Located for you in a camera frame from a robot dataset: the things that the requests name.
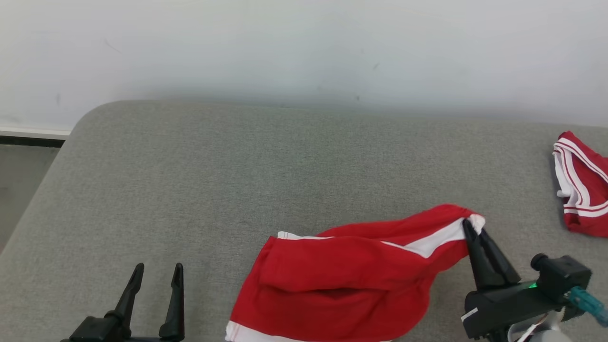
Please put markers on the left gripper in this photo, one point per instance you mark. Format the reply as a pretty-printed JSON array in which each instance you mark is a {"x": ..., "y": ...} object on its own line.
[{"x": 102, "y": 330}]

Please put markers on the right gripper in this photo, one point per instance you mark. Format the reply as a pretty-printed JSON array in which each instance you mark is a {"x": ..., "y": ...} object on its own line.
[{"x": 503, "y": 306}]

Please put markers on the red basketball jersey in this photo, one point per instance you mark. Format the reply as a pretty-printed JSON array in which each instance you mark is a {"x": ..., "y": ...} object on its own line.
[{"x": 586, "y": 190}]

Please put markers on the red shorts white stripe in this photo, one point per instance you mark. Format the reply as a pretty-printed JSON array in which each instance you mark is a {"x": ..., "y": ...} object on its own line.
[{"x": 342, "y": 280}]

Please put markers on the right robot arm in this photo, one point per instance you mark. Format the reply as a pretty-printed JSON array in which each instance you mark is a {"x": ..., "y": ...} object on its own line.
[{"x": 541, "y": 332}]

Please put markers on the grey fabric sofa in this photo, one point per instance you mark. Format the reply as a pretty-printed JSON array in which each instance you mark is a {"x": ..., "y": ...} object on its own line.
[{"x": 237, "y": 180}]

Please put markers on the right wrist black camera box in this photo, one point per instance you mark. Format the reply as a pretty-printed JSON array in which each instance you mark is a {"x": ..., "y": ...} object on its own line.
[{"x": 563, "y": 275}]

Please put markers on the white wall baseboard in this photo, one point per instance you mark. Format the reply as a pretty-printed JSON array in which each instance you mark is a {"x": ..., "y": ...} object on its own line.
[{"x": 33, "y": 132}]

